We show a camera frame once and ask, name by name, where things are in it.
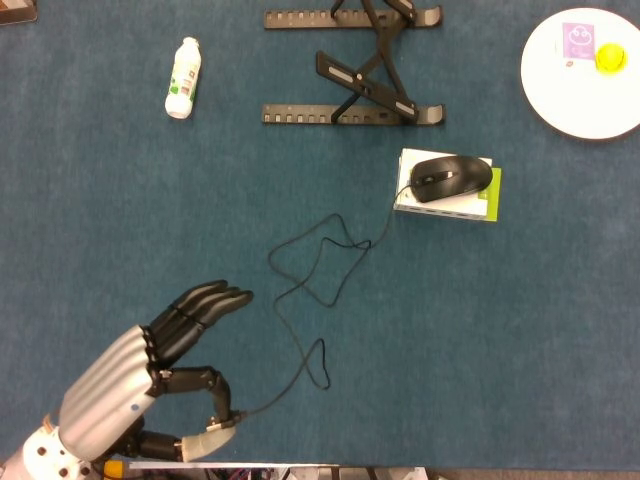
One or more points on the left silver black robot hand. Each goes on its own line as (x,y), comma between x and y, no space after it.
(110,390)

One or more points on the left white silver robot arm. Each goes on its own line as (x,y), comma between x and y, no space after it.
(35,457)

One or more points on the black computer mouse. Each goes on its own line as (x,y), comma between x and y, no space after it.
(450,177)

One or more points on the white plastic bottle green label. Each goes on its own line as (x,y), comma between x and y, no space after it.
(182,85)

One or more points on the teal felt table cloth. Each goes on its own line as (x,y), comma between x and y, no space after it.
(450,350)

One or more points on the white green cardboard box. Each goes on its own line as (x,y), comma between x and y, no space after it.
(440,211)

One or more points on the black folding laptop stand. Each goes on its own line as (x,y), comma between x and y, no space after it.
(350,75)

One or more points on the white round plate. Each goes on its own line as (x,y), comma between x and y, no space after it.
(565,105)

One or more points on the small tissue pack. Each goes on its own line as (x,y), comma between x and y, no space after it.
(577,42)

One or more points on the small yellow ball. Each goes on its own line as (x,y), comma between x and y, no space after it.
(611,57)

